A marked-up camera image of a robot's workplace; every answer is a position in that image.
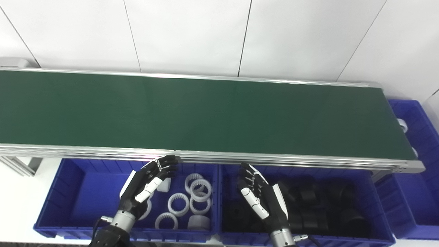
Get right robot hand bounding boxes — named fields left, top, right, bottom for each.
left=237, top=163, right=290, bottom=237

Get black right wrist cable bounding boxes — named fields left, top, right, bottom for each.
left=293, top=234, right=321, bottom=247

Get blue bin at belt end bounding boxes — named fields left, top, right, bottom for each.
left=375, top=99, right=439, bottom=239

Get grey conveyor end housing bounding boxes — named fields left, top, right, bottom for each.
left=0, top=58, right=31, bottom=68

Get blue bin with white parts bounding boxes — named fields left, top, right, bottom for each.
left=33, top=158, right=220, bottom=242

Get green conveyor belt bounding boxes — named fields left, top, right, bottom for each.
left=0, top=67, right=426, bottom=174

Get black cylinder part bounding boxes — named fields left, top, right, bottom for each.
left=324, top=182, right=355, bottom=210
left=288, top=177, right=319, bottom=206
left=292, top=206, right=323, bottom=234
left=225, top=201, right=254, bottom=230
left=338, top=209, right=369, bottom=237

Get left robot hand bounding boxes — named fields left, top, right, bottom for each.
left=119, top=155, right=179, bottom=220

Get blue bin with black parts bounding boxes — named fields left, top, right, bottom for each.
left=218, top=164, right=395, bottom=247

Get aluminium conveyor support leg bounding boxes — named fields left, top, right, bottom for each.
left=372, top=170, right=391, bottom=182
left=0, top=156, right=43, bottom=177

